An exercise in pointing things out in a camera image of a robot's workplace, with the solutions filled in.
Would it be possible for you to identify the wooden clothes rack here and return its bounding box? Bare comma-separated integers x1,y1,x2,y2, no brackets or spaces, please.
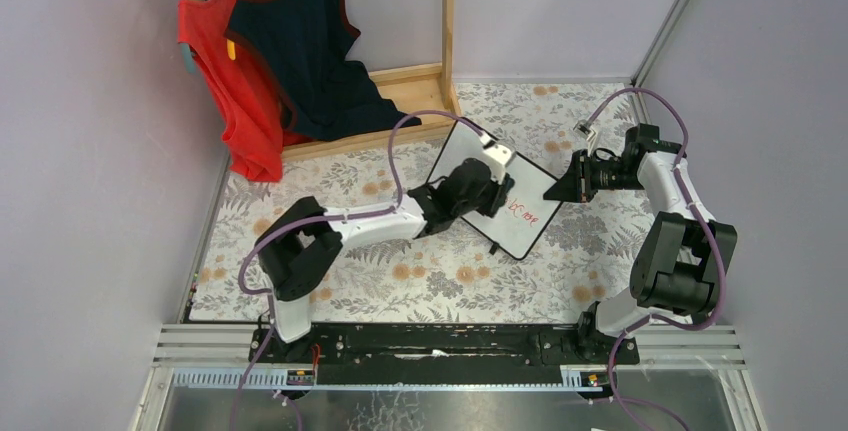
282,0,461,163

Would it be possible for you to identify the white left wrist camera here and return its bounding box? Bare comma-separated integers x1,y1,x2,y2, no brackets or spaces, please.
480,139,515,183

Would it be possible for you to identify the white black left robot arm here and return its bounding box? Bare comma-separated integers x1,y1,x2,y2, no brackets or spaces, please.
249,158,515,343

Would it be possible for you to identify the aluminium slotted rail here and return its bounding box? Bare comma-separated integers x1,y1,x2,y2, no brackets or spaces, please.
153,343,747,392

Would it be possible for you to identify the white whiteboard black frame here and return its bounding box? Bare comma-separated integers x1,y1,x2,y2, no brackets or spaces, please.
427,123,562,260

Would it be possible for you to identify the floral table mat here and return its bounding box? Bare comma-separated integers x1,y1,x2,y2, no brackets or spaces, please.
188,83,653,323

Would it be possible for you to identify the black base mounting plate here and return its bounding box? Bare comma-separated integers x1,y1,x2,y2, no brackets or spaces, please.
248,323,640,387

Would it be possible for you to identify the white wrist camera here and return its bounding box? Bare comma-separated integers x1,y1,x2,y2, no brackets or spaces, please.
573,120,598,150
480,139,515,183

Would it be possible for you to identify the navy tank top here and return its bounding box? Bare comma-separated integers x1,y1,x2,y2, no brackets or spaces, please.
225,0,421,141

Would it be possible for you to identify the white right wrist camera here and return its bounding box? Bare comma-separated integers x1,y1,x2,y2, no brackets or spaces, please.
573,120,598,150

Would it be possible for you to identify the red tank top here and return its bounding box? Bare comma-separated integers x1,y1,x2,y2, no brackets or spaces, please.
177,0,284,182

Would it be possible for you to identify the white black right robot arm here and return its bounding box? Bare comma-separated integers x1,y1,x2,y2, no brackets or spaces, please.
543,124,738,338

